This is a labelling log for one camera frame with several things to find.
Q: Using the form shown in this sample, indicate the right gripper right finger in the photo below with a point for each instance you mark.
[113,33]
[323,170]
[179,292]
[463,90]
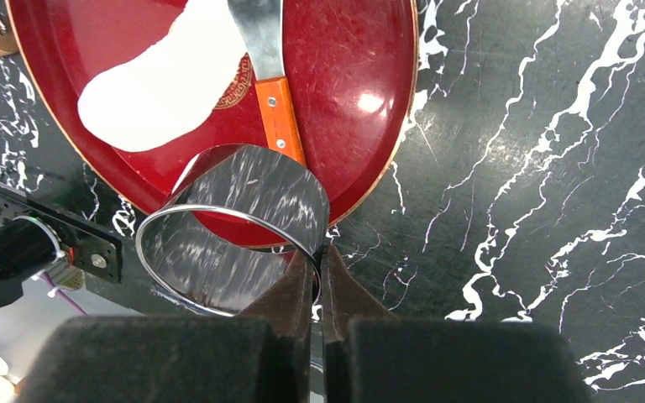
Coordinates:
[344,302]

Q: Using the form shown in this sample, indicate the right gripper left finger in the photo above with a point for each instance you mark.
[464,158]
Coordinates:
[286,307]

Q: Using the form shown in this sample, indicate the red round lacquer plate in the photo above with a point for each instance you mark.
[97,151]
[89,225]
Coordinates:
[351,66]

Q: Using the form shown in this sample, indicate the white dough lump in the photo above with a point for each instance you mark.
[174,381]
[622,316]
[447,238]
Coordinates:
[172,87]

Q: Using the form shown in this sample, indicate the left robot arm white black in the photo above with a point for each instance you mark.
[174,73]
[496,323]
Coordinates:
[26,247]

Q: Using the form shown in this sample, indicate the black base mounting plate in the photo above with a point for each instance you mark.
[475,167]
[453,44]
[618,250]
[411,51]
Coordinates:
[85,245]

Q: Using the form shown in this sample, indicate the metal scraper wooden handle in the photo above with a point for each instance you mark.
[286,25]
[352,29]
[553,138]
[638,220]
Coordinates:
[260,23]

